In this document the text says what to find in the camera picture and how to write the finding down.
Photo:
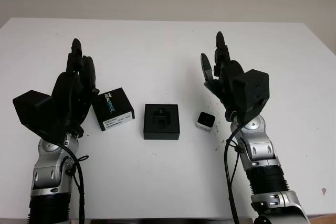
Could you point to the black printed box lid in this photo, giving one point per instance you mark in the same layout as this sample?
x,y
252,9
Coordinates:
x,y
113,103

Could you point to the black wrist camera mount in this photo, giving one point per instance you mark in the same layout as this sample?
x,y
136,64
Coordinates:
x,y
29,108
252,90

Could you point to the black camera box base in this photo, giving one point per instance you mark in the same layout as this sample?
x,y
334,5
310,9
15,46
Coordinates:
x,y
148,132

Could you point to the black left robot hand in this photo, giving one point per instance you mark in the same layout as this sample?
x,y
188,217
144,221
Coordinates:
x,y
71,95

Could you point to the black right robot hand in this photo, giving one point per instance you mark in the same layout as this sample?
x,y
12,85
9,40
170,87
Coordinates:
x,y
228,85

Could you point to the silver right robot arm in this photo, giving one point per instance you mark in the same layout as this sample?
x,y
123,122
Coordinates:
x,y
260,150

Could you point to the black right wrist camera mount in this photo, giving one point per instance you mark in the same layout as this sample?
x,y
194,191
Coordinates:
x,y
252,90

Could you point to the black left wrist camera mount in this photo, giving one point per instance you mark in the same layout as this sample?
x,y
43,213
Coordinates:
x,y
29,108

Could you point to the small silver camera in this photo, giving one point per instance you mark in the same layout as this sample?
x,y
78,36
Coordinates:
x,y
205,120

